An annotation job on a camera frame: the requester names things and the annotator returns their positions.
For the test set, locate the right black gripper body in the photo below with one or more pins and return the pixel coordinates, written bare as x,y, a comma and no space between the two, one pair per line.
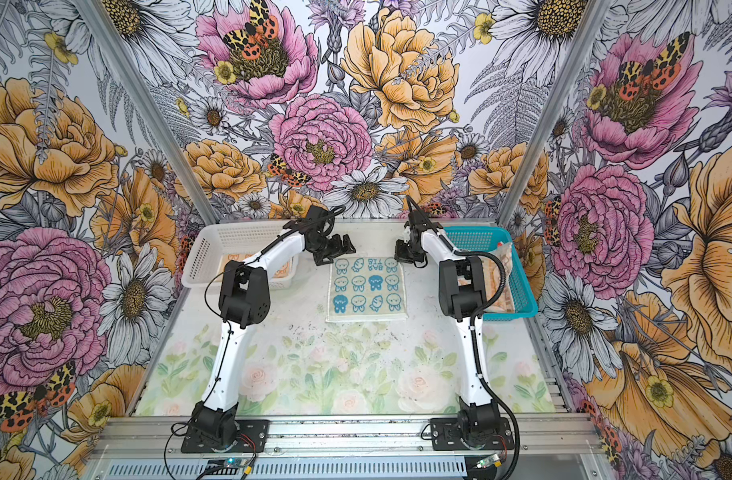
410,252

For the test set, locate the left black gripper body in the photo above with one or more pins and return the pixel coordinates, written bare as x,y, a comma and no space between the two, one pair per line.
331,247

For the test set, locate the orange patterned towel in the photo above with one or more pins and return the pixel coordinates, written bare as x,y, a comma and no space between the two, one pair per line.
278,266

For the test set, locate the blue and cream towel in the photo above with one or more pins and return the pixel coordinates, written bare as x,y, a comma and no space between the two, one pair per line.
366,289

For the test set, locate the teal plastic basket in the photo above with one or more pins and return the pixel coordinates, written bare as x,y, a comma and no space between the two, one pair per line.
517,300

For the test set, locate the pink and cream towel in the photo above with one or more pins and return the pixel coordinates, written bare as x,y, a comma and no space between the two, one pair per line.
493,279

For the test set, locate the white plastic basket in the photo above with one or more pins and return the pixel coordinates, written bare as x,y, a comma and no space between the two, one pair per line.
252,237

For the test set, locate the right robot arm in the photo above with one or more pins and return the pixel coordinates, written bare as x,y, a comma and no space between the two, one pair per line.
469,282

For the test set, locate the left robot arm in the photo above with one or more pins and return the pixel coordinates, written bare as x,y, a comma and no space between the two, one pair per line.
244,302

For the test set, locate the green circuit board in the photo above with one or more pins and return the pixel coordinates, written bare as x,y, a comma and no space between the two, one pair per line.
231,465

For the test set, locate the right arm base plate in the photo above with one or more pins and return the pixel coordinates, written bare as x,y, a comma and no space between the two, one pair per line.
449,434

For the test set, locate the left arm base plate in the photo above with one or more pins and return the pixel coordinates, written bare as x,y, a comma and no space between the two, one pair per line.
226,436

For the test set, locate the aluminium front rail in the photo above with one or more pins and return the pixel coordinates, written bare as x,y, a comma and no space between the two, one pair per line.
552,446

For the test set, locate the right aluminium corner post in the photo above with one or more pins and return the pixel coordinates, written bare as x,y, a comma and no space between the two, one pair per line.
581,48

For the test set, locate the aluminium corner post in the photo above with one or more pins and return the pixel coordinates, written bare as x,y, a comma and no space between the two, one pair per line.
99,23
581,48

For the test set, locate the left aluminium corner post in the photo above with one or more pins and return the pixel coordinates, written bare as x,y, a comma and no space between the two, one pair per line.
99,23

